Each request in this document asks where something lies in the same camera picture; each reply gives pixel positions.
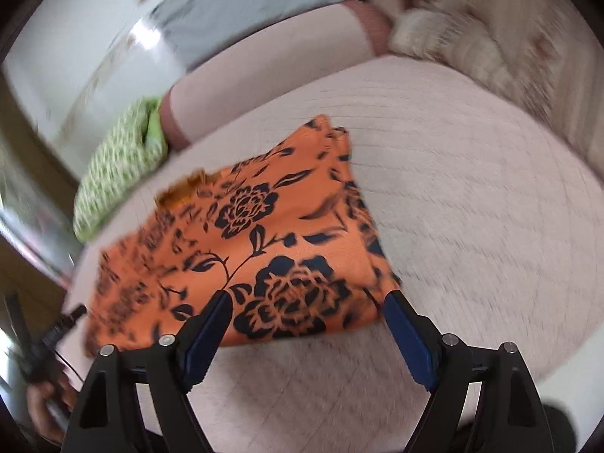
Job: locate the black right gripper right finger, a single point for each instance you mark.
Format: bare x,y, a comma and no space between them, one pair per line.
481,400

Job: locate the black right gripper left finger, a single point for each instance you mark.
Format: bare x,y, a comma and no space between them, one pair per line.
108,417

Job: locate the orange floral black-print garment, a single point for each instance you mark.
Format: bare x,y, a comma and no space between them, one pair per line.
287,235

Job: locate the person's left hand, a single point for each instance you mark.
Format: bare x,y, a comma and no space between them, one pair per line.
38,397

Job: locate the left handheld gripper device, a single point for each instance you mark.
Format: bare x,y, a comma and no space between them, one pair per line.
37,359

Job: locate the dark wooden mirrored wardrobe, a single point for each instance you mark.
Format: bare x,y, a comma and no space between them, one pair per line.
38,247

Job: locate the green white patterned pillow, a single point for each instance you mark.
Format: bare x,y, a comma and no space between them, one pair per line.
134,148

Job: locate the beige fluffy blanket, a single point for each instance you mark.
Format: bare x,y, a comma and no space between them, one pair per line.
541,55

